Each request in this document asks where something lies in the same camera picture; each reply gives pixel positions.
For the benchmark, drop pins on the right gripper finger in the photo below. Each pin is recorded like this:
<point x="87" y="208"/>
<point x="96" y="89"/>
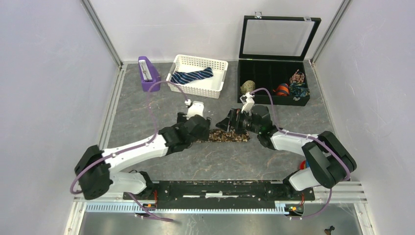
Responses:
<point x="226" y="124"/>
<point x="234" y="115"/>

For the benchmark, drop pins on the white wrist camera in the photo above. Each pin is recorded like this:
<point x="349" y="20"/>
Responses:
<point x="248" y="102"/>
<point x="194" y="108"/>

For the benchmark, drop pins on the teal patterned tie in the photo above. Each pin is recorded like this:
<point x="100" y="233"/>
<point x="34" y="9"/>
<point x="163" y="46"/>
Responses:
<point x="299" y="89"/>

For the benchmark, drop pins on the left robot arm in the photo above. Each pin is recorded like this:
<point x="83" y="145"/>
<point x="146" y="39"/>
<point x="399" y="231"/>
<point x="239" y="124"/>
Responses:
<point x="101" y="171"/>

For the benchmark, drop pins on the pink patterned tie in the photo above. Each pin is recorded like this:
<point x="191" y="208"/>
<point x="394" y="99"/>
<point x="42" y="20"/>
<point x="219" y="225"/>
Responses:
<point x="297" y="77"/>

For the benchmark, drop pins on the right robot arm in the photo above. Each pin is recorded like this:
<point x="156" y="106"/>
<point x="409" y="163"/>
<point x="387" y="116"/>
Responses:
<point x="328" y="160"/>

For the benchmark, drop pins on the brown floral tie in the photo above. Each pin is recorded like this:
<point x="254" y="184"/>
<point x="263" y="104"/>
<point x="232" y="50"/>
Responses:
<point x="219" y="135"/>

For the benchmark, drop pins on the olive rolled tie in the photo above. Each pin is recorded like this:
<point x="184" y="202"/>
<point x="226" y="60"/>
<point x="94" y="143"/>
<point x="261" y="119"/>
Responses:
<point x="247" y="87"/>

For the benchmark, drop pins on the colourful toy blocks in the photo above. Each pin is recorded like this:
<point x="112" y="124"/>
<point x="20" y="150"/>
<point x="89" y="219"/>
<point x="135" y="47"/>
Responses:
<point x="303" y="165"/>

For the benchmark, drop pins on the navy striped tie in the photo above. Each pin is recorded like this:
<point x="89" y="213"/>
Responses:
<point x="183" y="78"/>

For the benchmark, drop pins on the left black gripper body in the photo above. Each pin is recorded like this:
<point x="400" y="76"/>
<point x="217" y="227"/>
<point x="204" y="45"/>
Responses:
<point x="204" y="135"/>

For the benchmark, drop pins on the orange navy rolled tie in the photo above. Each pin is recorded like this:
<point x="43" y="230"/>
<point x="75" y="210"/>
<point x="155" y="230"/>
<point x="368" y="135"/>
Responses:
<point x="282" y="90"/>

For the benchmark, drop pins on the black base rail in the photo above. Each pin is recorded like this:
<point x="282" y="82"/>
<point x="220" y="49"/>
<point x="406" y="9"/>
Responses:
<point x="225" y="194"/>

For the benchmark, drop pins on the black display case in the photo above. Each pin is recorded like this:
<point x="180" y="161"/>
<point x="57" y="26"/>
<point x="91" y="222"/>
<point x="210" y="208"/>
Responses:
<point x="272" y="50"/>

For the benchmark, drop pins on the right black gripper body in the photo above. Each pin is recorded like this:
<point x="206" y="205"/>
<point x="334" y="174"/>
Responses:
<point x="246" y="124"/>

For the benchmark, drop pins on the white plastic basket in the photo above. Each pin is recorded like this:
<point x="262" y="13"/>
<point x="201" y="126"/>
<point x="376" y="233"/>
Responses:
<point x="210" y="87"/>

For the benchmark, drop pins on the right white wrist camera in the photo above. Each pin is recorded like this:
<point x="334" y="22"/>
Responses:
<point x="248" y="102"/>

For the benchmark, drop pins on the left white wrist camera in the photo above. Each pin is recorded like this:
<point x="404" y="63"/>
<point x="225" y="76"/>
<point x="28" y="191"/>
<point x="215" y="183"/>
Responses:
<point x="194" y="108"/>

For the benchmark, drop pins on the purple metronome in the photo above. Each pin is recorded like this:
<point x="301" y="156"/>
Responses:
<point x="148" y="73"/>

